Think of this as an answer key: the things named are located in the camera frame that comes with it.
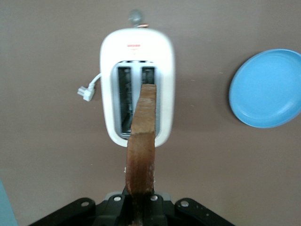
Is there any white toaster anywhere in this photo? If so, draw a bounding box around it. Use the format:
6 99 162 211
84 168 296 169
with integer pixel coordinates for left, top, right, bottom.
100 9 176 148

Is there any blue plate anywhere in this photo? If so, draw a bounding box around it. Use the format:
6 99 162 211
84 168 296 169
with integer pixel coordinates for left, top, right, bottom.
229 48 301 129

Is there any white toaster power cord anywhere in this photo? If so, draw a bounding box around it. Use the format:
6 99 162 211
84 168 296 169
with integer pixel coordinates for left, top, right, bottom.
77 73 103 102

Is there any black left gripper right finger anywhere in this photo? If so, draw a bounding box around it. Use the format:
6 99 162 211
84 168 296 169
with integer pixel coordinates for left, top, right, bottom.
143 194 236 226

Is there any brown bread slice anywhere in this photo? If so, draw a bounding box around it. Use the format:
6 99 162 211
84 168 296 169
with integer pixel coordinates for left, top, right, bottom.
125 84 158 226

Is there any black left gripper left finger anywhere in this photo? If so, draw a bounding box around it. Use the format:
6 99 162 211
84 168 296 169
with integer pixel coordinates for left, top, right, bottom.
30 194 135 226

